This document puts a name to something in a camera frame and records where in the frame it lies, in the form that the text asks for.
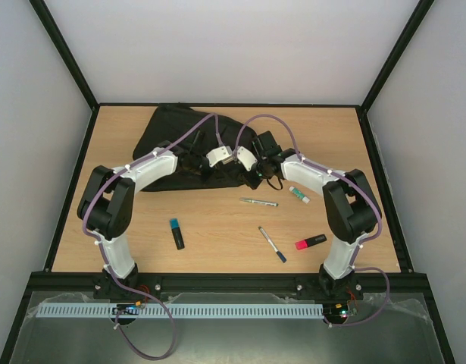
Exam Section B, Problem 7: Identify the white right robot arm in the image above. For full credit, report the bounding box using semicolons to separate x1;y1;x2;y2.
234;131;382;297

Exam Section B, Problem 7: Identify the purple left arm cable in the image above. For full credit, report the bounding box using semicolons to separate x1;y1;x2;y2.
82;112;222;360

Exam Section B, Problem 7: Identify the black aluminium frame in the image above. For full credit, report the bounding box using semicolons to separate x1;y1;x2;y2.
0;1;455;363

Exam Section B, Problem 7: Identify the blue black highlighter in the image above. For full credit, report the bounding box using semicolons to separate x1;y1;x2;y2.
170;218;185;250

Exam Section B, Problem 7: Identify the light blue cable duct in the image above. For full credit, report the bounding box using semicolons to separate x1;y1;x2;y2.
36;303;324;319

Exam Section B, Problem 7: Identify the black student backpack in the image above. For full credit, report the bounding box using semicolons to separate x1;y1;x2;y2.
133;104;257;192

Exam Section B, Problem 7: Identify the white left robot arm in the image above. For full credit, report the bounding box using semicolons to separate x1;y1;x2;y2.
77;142;188;279

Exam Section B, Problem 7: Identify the pink black highlighter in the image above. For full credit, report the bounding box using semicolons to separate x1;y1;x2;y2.
295;234;327;250

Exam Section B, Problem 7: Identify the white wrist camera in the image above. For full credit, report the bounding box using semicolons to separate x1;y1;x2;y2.
206;146;234;168
236;146;258;171

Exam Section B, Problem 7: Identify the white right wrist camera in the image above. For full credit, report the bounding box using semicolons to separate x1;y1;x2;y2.
236;146;258;171

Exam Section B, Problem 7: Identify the blue capped white marker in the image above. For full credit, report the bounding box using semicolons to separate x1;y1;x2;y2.
258;226;286;263

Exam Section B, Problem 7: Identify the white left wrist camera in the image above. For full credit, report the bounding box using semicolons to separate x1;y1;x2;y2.
206;146;234;168

